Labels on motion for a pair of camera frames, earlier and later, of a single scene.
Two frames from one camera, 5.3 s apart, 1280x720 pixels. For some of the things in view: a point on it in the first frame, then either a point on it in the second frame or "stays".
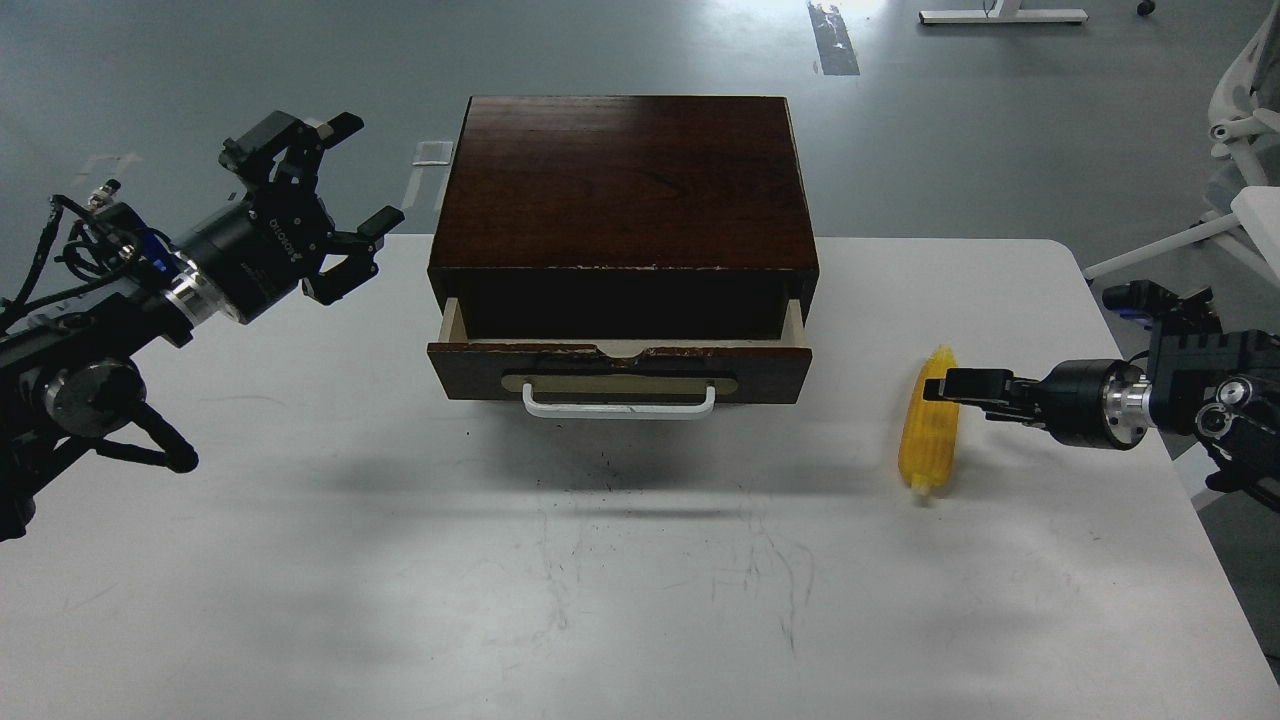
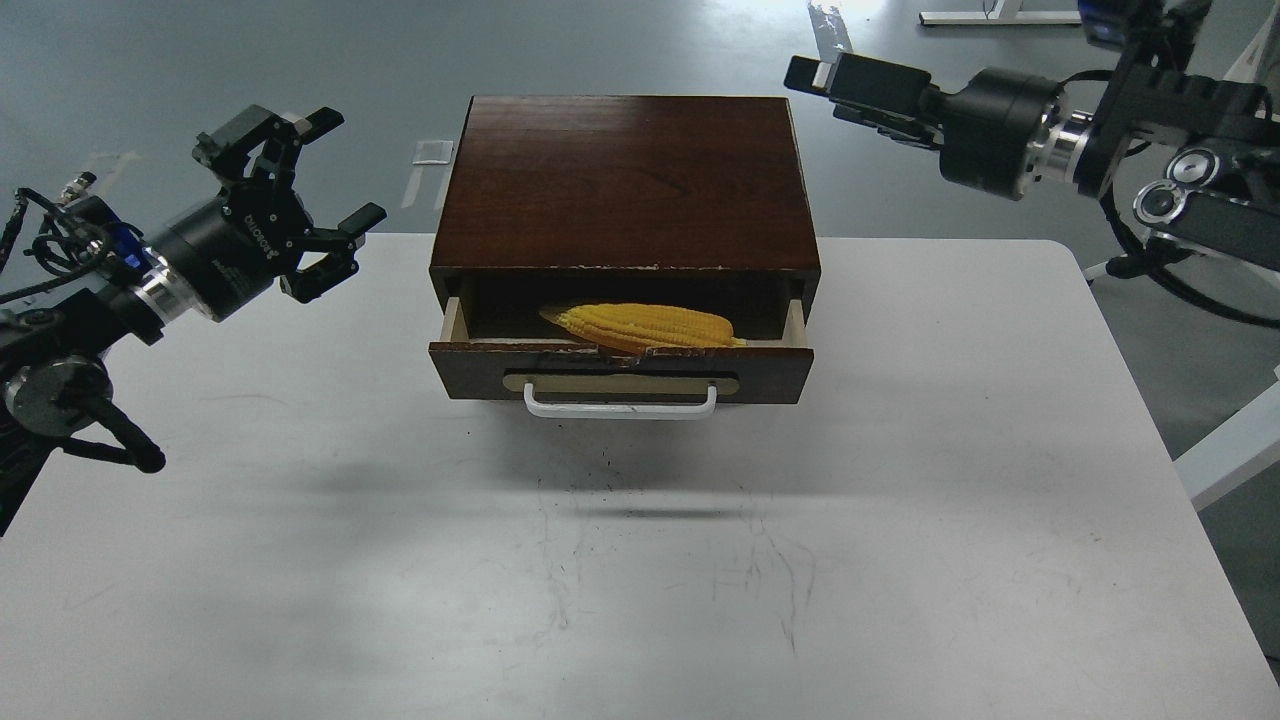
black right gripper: [1095, 402] to [985, 129]
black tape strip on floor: [833, 41] stays
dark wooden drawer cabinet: [617, 217] stays
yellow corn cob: [929, 435] to [633, 329]
